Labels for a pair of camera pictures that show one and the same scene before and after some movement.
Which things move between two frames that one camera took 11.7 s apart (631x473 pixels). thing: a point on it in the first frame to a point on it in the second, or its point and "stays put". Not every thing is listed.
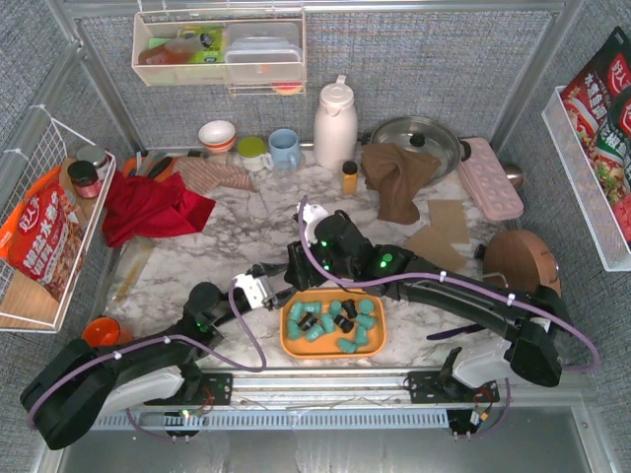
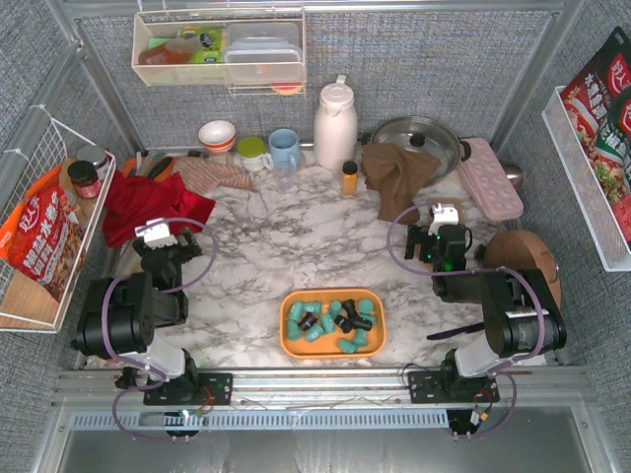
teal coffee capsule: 336,307 stays put
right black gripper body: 294,266 to 424,241
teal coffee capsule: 315,333 stays put
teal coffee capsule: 327,322 stays put
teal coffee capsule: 346,346 stays put
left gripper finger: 266,268 to 187,235
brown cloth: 395,173 stays put
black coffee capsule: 344,323 stays put
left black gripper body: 271,300 to 174,248
